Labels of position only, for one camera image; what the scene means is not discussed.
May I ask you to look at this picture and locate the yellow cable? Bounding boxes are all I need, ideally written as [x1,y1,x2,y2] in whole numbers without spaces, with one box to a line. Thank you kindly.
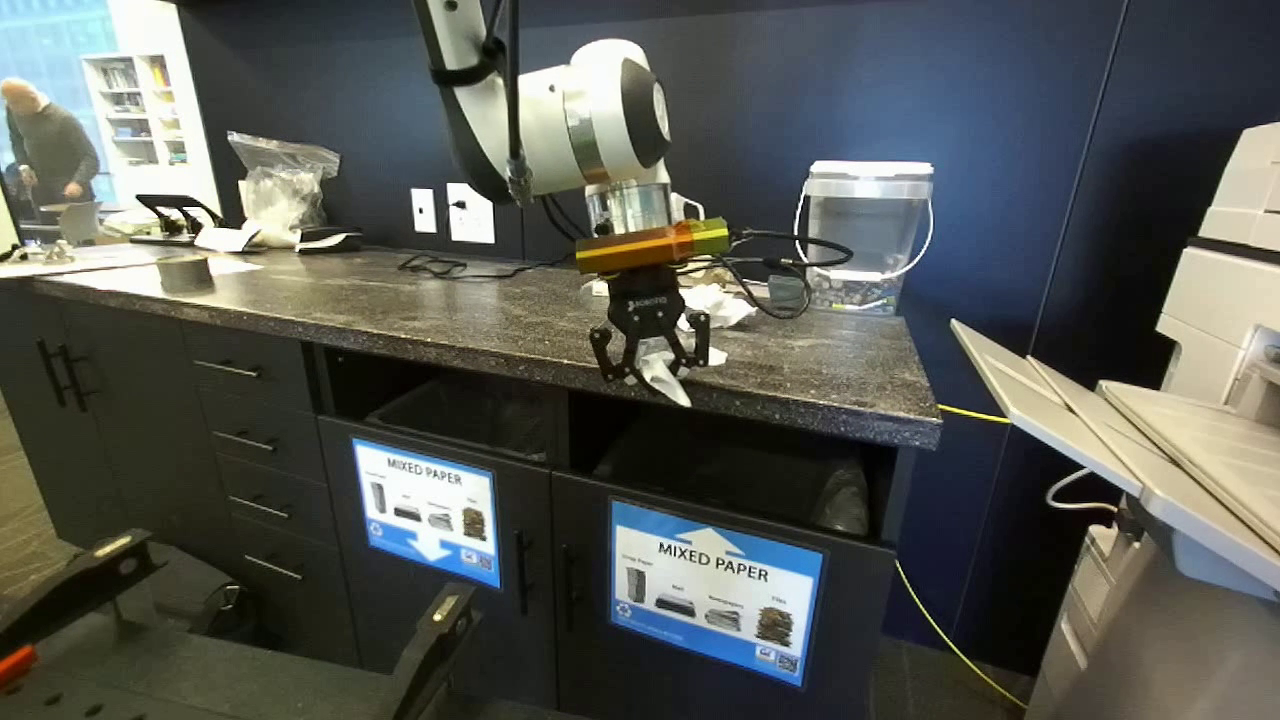
[886,395,1031,711]

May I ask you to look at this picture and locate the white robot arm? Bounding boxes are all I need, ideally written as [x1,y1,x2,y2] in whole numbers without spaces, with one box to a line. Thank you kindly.
[411,0,730,383]

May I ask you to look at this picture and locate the left blue recycling sign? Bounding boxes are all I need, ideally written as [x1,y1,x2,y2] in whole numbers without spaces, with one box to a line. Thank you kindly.
[351,438,505,586]

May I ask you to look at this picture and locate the clear plastic bag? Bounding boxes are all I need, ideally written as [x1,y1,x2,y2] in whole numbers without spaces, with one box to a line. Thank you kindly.
[227,130,341,249]

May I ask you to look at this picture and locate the black rubbish bin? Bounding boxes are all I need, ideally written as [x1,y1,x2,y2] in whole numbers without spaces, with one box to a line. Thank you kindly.
[596,414,870,536]
[372,383,554,464]

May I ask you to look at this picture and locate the right blue mixed paper sign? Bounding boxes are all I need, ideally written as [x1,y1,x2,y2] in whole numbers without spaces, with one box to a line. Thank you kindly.
[609,498,825,687]

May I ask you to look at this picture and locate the black office chair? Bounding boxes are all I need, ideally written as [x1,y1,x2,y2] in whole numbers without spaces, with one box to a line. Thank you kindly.
[0,529,474,720]

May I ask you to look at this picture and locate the white single wall socket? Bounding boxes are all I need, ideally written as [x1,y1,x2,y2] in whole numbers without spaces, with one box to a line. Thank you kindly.
[408,188,437,235]

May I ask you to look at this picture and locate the white double wall socket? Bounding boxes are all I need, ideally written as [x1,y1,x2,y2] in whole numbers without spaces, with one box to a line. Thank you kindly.
[442,180,497,242]

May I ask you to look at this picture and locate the white tissue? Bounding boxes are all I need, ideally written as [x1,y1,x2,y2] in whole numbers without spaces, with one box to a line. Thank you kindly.
[634,345,690,407]
[674,282,759,369]

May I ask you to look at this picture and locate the black drawer cabinet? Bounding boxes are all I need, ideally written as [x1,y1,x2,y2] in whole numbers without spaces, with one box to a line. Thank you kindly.
[0,282,357,663]

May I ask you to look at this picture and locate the left black rubbish bin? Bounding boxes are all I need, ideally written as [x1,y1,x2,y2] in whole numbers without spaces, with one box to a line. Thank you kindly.
[372,383,554,464]

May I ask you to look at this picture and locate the right black rubbish bin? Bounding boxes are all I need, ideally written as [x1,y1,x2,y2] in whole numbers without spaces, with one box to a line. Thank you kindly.
[596,414,870,536]

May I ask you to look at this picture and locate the grey office printer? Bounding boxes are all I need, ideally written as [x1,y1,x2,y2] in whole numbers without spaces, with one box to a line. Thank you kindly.
[954,120,1280,720]

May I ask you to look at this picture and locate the person in background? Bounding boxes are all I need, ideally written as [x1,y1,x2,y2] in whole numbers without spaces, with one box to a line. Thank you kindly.
[0,74,98,207]

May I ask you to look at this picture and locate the black cable on counter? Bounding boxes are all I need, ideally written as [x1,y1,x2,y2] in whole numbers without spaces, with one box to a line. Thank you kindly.
[397,242,532,282]

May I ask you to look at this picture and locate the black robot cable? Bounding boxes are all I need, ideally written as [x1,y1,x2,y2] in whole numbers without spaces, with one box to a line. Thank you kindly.
[690,227,859,324]

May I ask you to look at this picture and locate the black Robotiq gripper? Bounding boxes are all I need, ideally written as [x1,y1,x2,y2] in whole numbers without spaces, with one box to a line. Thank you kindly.
[587,267,712,383]

